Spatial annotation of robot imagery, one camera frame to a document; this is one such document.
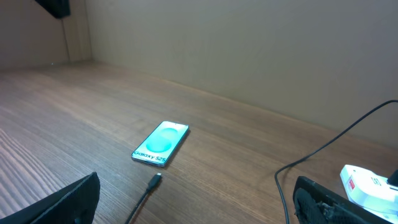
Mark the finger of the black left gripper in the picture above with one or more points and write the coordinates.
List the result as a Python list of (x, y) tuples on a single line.
[(57, 8)]

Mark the white power strip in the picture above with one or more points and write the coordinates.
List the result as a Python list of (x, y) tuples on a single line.
[(374, 193)]

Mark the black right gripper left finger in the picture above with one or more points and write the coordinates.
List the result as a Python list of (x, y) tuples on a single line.
[(73, 204)]

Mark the teal screen smartphone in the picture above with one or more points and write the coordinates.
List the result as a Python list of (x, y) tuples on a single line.
[(160, 145)]

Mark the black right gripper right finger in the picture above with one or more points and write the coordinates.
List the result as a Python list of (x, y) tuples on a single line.
[(315, 204)]

